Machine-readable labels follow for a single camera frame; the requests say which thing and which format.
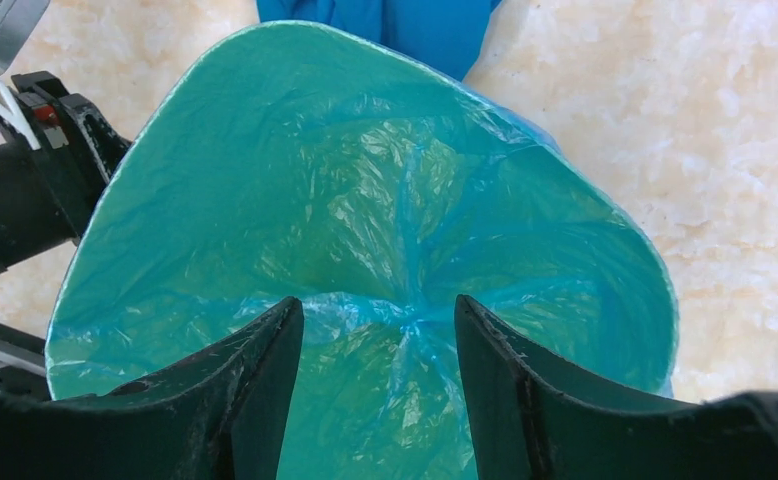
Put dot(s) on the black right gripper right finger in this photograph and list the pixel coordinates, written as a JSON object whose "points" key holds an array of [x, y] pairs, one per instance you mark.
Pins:
{"points": [[535, 415]]}

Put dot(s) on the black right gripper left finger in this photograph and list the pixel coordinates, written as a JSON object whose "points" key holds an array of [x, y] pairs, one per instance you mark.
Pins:
{"points": [[219, 413]]}

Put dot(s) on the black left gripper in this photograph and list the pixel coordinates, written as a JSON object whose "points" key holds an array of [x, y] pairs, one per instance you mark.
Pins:
{"points": [[80, 149]]}

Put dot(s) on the light blue translucent plastic bag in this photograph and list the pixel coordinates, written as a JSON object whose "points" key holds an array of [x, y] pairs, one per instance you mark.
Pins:
{"points": [[293, 159]]}

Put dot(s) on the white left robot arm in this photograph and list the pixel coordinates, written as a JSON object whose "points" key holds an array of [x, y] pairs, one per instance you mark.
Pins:
{"points": [[48, 193]]}

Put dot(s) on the dark blue crumpled bag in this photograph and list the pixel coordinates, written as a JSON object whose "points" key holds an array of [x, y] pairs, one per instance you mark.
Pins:
{"points": [[446, 35]]}

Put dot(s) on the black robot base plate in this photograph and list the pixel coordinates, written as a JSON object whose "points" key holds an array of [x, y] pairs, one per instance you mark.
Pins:
{"points": [[22, 364]]}

